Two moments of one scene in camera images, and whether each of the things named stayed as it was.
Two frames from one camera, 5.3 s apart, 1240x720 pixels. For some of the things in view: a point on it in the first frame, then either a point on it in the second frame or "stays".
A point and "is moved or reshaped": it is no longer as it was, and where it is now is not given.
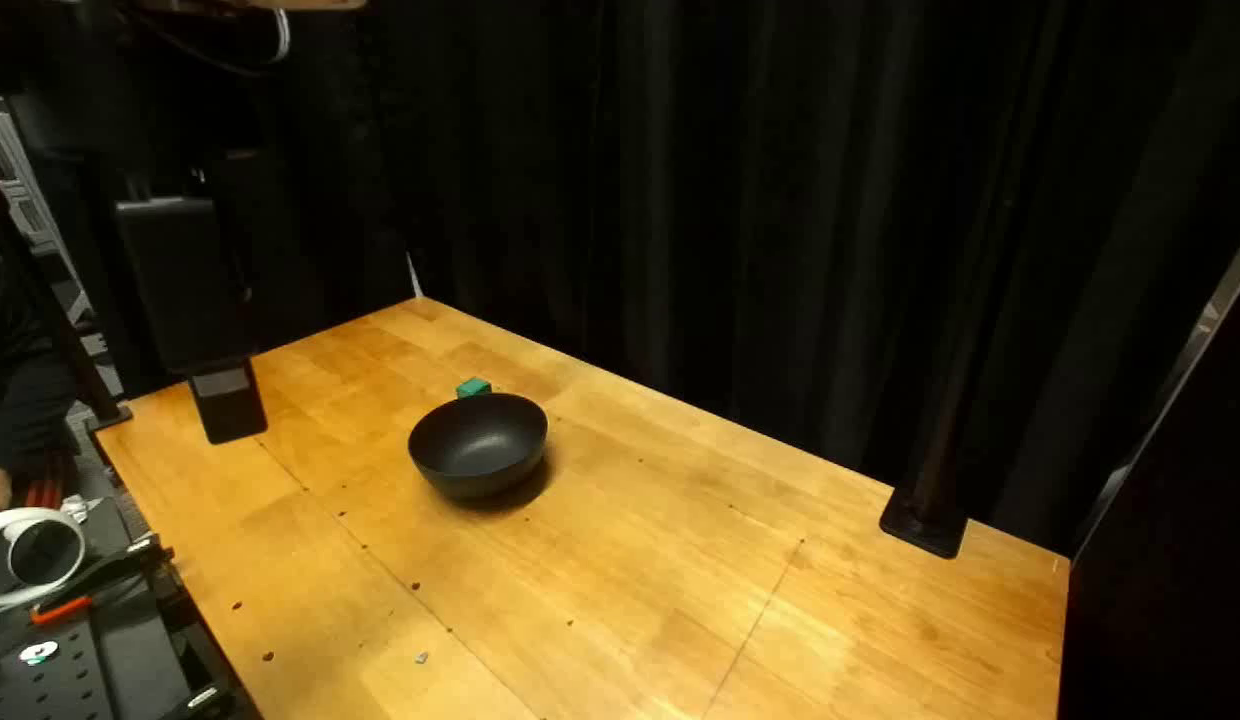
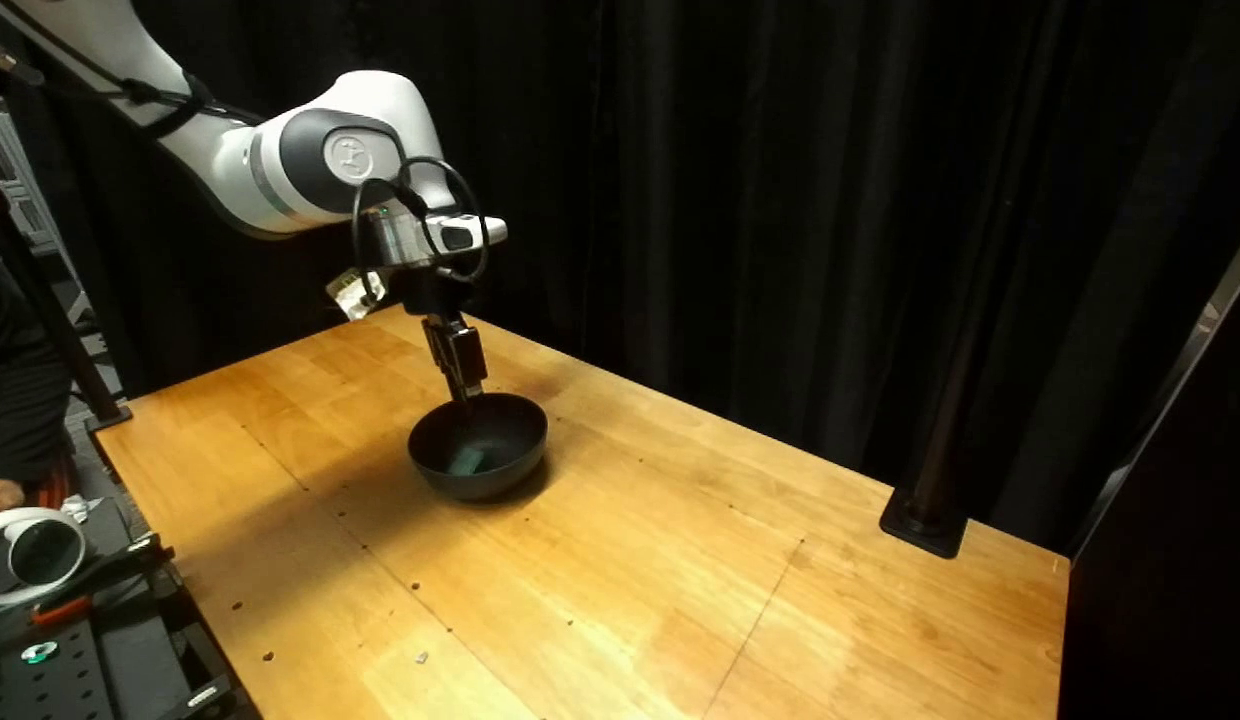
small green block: x=472 y=384 is moved or reshaped
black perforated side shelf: x=143 y=651 stays
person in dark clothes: x=28 y=377 stays
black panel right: x=1161 y=614 stays
